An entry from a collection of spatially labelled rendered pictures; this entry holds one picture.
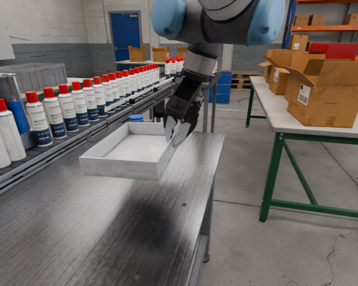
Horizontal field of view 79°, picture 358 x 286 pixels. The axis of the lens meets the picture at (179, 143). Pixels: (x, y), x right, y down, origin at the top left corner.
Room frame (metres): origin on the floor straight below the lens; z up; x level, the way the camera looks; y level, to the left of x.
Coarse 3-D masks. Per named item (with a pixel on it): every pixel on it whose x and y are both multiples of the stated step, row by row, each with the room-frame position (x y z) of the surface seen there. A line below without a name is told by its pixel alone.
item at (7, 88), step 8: (0, 80) 0.80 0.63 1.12; (8, 80) 0.75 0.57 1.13; (0, 88) 0.80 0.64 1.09; (8, 88) 0.79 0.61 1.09; (16, 88) 0.78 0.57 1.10; (0, 96) 0.80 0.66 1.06; (8, 96) 0.79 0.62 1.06; (16, 96) 0.78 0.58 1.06; (8, 104) 0.80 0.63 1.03; (24, 112) 0.78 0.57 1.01; (24, 136) 0.73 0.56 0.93; (32, 136) 0.76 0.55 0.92; (24, 144) 0.72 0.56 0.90; (32, 144) 0.75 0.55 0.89
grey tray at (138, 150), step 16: (128, 128) 0.73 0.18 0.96; (144, 128) 0.71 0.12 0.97; (160, 128) 0.70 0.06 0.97; (176, 128) 0.69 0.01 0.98; (112, 144) 0.61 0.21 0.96; (128, 144) 0.64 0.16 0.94; (144, 144) 0.63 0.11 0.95; (160, 144) 0.62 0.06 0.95; (80, 160) 0.47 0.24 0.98; (96, 160) 0.46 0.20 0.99; (112, 160) 0.45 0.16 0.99; (128, 160) 0.44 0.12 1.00; (144, 160) 0.52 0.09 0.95; (160, 160) 0.45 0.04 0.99; (112, 176) 0.45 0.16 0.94; (128, 176) 0.44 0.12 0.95; (144, 176) 0.43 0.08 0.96; (160, 176) 0.43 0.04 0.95
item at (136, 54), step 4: (128, 48) 5.90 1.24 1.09; (132, 48) 5.87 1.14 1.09; (136, 48) 5.84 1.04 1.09; (140, 48) 6.28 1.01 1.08; (144, 48) 6.05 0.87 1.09; (132, 52) 5.93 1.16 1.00; (136, 52) 5.90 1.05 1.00; (140, 52) 5.87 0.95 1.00; (144, 52) 6.04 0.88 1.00; (132, 56) 5.94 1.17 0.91; (136, 56) 5.91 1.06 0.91; (140, 56) 5.87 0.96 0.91; (144, 56) 6.02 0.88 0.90; (132, 60) 5.94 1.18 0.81; (136, 60) 5.91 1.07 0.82; (140, 60) 5.87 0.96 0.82; (144, 60) 6.01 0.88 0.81
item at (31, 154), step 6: (102, 120) 1.06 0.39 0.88; (90, 126) 0.97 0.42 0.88; (78, 132) 0.90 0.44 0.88; (66, 138) 0.83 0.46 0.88; (54, 144) 0.77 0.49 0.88; (30, 150) 0.72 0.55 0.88; (36, 150) 0.72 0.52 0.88; (42, 150) 0.72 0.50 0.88; (30, 156) 0.67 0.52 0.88; (36, 156) 0.68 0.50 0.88; (12, 162) 0.63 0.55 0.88; (18, 162) 0.63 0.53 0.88; (24, 162) 0.64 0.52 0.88; (6, 168) 0.60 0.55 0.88; (12, 168) 0.60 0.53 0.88; (0, 174) 0.56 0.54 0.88
